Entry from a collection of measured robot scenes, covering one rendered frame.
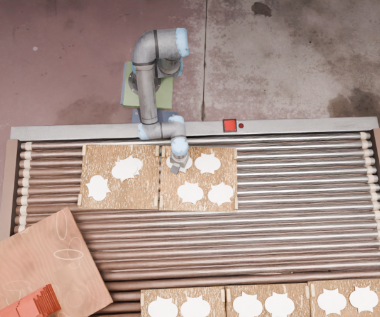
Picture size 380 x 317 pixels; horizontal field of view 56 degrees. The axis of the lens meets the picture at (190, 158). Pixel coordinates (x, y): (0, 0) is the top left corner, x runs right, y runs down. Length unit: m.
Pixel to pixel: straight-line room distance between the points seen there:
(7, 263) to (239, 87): 2.22
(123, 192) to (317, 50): 2.32
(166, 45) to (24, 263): 1.19
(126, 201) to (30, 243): 0.49
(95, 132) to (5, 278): 0.84
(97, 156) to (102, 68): 1.43
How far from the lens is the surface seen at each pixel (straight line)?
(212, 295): 1.89
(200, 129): 2.02
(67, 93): 3.24
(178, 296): 1.89
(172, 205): 1.89
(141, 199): 1.91
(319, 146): 2.14
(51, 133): 2.12
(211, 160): 1.94
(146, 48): 1.54
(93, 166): 1.98
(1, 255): 1.95
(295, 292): 1.98
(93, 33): 3.48
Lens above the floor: 2.81
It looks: 75 degrees down
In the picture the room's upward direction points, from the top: 8 degrees clockwise
